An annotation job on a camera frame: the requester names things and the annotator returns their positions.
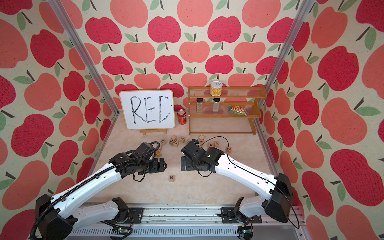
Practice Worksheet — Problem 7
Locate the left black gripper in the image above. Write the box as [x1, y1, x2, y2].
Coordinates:
[138, 156, 169, 174]

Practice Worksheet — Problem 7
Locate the wooden block letter R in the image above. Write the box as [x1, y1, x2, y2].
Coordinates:
[169, 175, 176, 182]

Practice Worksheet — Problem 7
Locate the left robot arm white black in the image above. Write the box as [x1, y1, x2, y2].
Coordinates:
[30, 142, 167, 240]

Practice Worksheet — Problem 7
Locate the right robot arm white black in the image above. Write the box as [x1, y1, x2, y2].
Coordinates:
[181, 142, 294, 224]

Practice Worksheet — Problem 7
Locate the red soda can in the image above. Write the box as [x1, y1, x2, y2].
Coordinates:
[177, 109, 187, 125]

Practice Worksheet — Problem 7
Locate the whiteboard with RED writing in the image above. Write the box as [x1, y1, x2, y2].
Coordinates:
[119, 90, 176, 130]

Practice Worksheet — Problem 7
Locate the left glass spice jar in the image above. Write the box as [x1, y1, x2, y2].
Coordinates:
[196, 98, 204, 114]

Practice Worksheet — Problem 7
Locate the glass spice jar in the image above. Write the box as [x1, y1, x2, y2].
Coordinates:
[196, 98, 204, 114]
[212, 98, 220, 113]

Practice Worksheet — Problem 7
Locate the right glass spice jar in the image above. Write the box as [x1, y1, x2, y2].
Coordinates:
[212, 98, 220, 113]

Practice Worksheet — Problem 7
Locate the green snack packet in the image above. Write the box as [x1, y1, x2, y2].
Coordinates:
[229, 105, 248, 117]

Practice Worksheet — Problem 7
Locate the wooden two-tier shelf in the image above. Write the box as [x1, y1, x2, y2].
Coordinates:
[188, 87, 267, 135]

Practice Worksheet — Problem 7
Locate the yellow tin can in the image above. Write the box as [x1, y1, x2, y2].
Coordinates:
[210, 81, 224, 97]

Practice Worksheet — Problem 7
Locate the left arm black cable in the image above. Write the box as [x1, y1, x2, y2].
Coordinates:
[29, 141, 161, 240]

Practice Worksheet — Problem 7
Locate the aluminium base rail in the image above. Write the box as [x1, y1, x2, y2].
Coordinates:
[64, 204, 310, 240]

